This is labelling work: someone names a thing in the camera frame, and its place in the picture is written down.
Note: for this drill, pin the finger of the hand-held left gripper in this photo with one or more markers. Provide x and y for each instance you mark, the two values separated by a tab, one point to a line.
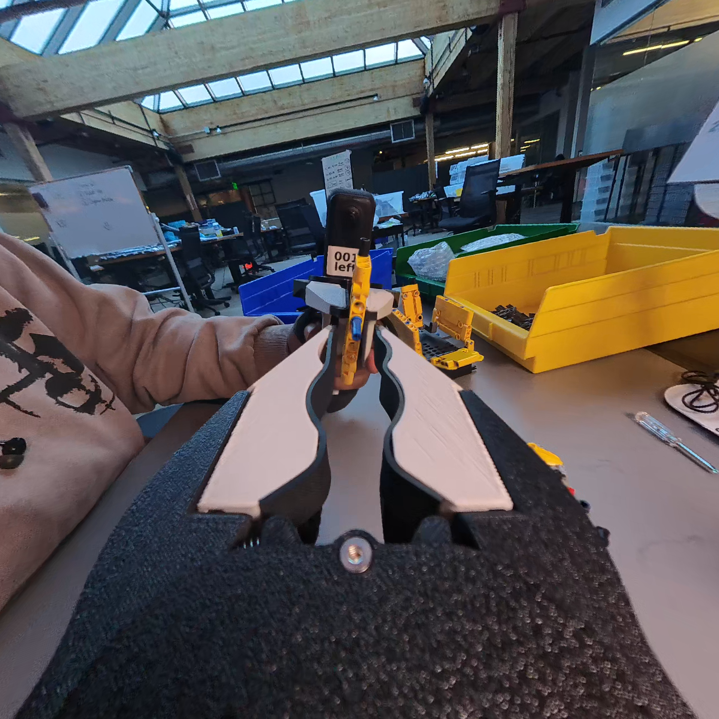
328	297
381	303

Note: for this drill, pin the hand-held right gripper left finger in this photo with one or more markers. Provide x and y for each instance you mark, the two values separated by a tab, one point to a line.
264	449

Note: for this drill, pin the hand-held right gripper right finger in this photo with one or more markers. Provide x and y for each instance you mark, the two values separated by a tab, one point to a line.
444	449

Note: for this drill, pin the yellow gear block assembly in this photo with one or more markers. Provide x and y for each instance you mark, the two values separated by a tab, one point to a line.
359	292

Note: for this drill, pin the yellow black robot model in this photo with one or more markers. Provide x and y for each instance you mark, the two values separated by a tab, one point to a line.
449	328

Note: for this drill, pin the pile of small building pieces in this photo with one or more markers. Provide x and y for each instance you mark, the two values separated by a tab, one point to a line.
544	453

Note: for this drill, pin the instruction booklet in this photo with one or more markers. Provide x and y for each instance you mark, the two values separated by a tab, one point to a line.
702	151

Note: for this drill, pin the person's left forearm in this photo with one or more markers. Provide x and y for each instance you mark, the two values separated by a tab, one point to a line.
185	348

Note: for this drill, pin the grey desk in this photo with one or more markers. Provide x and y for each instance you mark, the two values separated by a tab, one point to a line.
561	427

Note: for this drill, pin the green storage bin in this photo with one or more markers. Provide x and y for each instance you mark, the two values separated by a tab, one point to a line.
401	269

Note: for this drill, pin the clear plastic box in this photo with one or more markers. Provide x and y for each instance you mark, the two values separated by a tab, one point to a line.
390	203

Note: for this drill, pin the white sign board on stand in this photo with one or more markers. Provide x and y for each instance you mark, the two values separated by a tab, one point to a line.
337	171

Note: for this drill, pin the black office chair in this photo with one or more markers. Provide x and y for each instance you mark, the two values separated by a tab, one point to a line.
247	247
477	191
297	224
196	264

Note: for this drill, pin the blue storage bin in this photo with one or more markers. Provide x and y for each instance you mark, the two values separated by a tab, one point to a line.
269	297

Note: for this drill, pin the crumpled clear plastic bag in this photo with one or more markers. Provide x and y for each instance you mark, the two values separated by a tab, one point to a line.
431	261

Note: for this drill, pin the person's dark blue trousers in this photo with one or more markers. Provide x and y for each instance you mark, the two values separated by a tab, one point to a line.
157	418

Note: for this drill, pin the bubble wrap bag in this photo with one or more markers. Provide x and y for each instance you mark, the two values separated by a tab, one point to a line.
493	242

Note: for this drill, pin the pile of dark pieces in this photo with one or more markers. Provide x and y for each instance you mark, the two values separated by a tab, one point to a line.
514	316

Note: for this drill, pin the cluttered workbench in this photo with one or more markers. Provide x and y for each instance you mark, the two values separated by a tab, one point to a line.
140	255

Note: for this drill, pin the yellow storage bin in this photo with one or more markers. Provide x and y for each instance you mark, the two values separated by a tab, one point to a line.
590	314

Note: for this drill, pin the person's beige hoodie torso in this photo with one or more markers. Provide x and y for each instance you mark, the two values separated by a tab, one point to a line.
56	477

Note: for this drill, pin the wooden table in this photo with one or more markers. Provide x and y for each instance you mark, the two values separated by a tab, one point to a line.
561	160

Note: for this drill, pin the wooden post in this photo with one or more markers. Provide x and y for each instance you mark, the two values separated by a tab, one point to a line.
430	146
505	84

